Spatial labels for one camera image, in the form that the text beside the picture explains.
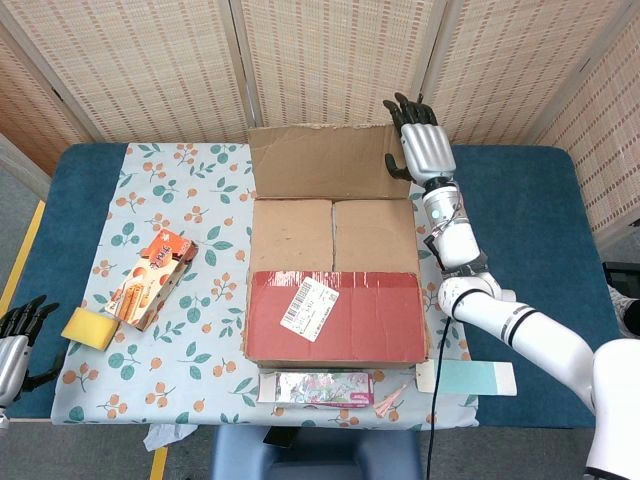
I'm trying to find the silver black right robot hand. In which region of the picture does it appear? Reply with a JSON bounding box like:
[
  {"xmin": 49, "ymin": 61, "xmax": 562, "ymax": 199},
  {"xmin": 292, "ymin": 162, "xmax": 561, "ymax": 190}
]
[{"xmin": 383, "ymin": 92, "xmax": 457, "ymax": 185}]

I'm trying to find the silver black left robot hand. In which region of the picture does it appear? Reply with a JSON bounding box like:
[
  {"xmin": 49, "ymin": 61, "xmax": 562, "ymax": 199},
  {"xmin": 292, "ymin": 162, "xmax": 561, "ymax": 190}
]
[{"xmin": 0, "ymin": 294, "xmax": 66, "ymax": 409}]

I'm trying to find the red cardboard box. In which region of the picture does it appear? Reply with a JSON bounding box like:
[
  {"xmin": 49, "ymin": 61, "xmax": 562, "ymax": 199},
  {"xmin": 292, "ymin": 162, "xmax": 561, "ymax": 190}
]
[{"xmin": 241, "ymin": 122, "xmax": 432, "ymax": 371}]

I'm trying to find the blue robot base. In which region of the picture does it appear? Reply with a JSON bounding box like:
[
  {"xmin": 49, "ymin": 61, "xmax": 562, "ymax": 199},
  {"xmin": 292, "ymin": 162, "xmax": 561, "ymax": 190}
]
[{"xmin": 209, "ymin": 428, "xmax": 424, "ymax": 480}]

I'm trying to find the orange biscuit box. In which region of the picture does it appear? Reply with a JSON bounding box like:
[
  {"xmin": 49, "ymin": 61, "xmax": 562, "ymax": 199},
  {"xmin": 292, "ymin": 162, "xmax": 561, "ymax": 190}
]
[{"xmin": 103, "ymin": 228, "xmax": 199, "ymax": 333}]

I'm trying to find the yellow sponge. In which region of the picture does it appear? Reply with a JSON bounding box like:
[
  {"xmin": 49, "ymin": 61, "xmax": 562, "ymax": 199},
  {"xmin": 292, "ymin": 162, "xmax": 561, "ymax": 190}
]
[{"xmin": 60, "ymin": 307, "xmax": 121, "ymax": 353}]

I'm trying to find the woven folding screen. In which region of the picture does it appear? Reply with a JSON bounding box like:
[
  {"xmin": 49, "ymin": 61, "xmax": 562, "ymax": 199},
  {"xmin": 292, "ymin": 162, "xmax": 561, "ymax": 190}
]
[{"xmin": 0, "ymin": 0, "xmax": 640, "ymax": 246}]

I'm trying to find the crumpled white tissue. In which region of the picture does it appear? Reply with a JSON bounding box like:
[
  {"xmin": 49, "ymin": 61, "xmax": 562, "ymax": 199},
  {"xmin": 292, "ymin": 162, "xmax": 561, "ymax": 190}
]
[{"xmin": 143, "ymin": 423, "xmax": 199, "ymax": 453}]

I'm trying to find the black floor object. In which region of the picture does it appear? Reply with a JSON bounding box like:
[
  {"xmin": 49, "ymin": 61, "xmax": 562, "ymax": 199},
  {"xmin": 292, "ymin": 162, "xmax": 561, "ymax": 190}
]
[{"xmin": 602, "ymin": 262, "xmax": 640, "ymax": 294}]

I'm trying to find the floral print tablecloth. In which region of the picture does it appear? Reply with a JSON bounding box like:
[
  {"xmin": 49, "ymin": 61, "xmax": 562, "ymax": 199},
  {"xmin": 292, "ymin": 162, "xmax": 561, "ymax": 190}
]
[{"xmin": 51, "ymin": 142, "xmax": 481, "ymax": 431}]

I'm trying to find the light blue flat carton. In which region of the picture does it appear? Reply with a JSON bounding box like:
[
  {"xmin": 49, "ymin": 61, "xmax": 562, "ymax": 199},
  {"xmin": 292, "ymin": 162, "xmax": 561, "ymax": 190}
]
[{"xmin": 415, "ymin": 359, "xmax": 517, "ymax": 397}]

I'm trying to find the silver pink floral carton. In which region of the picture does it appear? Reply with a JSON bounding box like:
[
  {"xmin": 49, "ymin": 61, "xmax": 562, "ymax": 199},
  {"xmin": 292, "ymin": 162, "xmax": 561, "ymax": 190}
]
[{"xmin": 256, "ymin": 369, "xmax": 385, "ymax": 407}]

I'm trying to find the white shoe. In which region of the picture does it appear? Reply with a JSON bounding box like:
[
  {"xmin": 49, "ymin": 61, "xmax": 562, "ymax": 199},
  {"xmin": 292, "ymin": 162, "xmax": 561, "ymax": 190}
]
[{"xmin": 612, "ymin": 287, "xmax": 640, "ymax": 337}]

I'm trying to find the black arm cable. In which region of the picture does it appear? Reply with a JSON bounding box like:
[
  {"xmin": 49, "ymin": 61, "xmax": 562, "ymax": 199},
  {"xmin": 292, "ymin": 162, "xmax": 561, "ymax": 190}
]
[{"xmin": 425, "ymin": 319, "xmax": 454, "ymax": 480}]

